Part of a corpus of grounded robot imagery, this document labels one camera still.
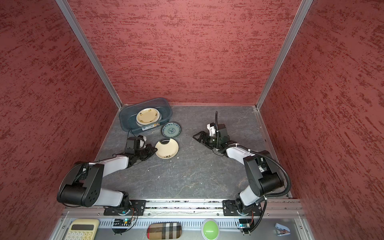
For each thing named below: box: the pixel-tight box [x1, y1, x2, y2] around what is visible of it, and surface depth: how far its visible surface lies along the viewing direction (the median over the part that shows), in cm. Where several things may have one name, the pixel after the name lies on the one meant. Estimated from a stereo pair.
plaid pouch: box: [146, 222, 183, 240], surface depth 67 cm
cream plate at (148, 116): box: [135, 107, 162, 126], surface depth 110 cm
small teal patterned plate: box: [161, 121, 182, 139], surface depth 108 cm
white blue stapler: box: [275, 223, 291, 237], surface depth 69 cm
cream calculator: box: [64, 218, 100, 240], surface depth 68 cm
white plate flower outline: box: [136, 112, 162, 126], surface depth 109 cm
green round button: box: [201, 218, 220, 240], surface depth 69 cm
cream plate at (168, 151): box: [155, 138, 179, 160], surface depth 94 cm
